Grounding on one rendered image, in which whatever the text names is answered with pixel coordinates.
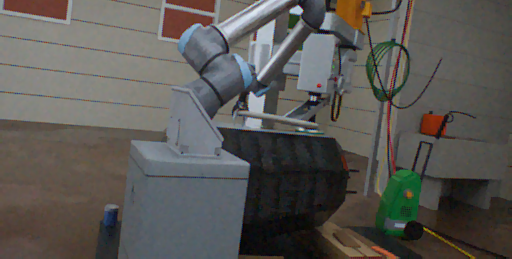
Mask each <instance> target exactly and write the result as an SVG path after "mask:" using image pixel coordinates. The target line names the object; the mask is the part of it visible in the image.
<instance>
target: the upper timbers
mask: <svg viewBox="0 0 512 259"><path fill-rule="evenodd" d="M324 224H325V226H329V228H331V229H341V228H340V227H338V225H335V224H334V223H333V222H331V221H326V222H325V223H324ZM341 230H343V229H341ZM347 234H348V235H349V236H350V237H352V238H353V239H354V241H356V242H357V244H358V245H361V248H354V247H345V246H344V245H342V244H341V242H340V241H338V240H337V238H336V237H334V236H333V234H320V233H318V232H317V231H316V230H313V228H310V229H306V230H305V236H306V237H307V238H309V239H310V240H311V241H312V242H313V243H314V244H315V245H317V246H318V247H319V248H320V249H321V250H323V251H324V252H325V253H326V254H327V255H329V257H331V258H332V259H382V256H381V255H380V254H379V253H377V252H375V251H374V250H373V249H372V248H369V247H368V246H367V245H365V244H363V243H362V242H361V241H358V239H356V238H355V237H353V236H351V235H350V234H349V233H347Z"/></svg>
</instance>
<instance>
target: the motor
mask: <svg viewBox="0 0 512 259"><path fill-rule="evenodd" d="M372 6H373V5H372V4H371V3H370V2H368V1H365V0H337V8H336V15H338V16H340V17H341V18H342V19H343V20H345V21H346V23H347V24H350V26H351V27H352V28H354V29H358V31H359V32H362V34H363V35H366V32H364V31H363V30H362V20H363V18H370V17H371V12H372Z"/></svg>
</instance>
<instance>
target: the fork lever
mask: <svg viewBox="0 0 512 259"><path fill-rule="evenodd" d="M308 100H310V99H308ZM308 100H307V101H308ZM318 100H322V102H320V103H319V104H318V105H317V106H315V107H314V108H313V109H312V110H310V111H309V110H305V108H307V107H308V105H307V101H305V102H303V103H302V104H301V105H300V106H297V107H296V108H295V109H293V110H291V111H290V112H289V113H288V114H285V115H284V116H283V117H286V118H295V119H299V120H303V121H307V120H308V119H310V118H311V117H312V116H314V114H317V113H318V111H319V110H322V108H323V107H325V106H326V105H327V104H329V103H330V96H329V97H328V98H318Z"/></svg>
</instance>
